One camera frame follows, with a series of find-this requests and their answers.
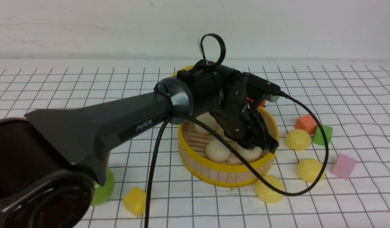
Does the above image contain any green foam cube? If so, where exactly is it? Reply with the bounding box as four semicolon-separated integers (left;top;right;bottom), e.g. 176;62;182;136
312;125;333;146

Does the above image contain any green apple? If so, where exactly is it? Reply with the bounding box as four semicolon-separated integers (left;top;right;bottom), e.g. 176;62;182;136
91;169;115;206

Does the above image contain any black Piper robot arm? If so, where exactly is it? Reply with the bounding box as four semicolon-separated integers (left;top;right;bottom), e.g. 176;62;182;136
0;61;281;228

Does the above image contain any pink foam cube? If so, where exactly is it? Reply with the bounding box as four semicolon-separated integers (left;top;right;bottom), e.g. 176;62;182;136
331;153;356;180

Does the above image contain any orange foam cube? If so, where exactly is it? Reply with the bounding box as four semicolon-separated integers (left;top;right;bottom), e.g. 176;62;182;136
294;115;317;135

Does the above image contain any red tomato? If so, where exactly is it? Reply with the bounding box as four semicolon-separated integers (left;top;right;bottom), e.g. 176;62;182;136
260;100;266;108

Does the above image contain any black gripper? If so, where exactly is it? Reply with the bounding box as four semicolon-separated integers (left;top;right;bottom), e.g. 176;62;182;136
211;95;279;154

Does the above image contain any white grid tablecloth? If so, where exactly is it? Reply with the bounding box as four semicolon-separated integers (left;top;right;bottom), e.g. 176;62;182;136
0;60;390;228

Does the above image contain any yellow bun bottom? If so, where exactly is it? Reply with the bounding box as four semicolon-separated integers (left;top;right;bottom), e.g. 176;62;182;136
255;175;285;204

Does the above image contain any bamboo steamer lid yellow rim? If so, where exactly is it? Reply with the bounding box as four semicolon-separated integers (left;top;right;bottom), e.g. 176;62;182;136
171;65;194;77

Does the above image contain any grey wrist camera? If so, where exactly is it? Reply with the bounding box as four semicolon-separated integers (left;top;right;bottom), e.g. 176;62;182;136
245;73;281;104

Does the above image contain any yellow foam cube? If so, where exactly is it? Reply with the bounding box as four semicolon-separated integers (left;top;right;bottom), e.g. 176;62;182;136
123;186;147;218

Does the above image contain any yellow bun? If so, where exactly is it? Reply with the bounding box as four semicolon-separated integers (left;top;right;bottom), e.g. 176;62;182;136
297;158;323;183
255;175;285;204
285;129;312;151

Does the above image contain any white bun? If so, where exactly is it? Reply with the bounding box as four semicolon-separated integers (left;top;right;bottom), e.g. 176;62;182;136
205;140;231;163
194;113;217;135
237;145;262;162

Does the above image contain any bamboo steamer tray yellow rim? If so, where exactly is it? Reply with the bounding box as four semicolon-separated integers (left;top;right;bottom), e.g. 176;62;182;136
178;107;280;188

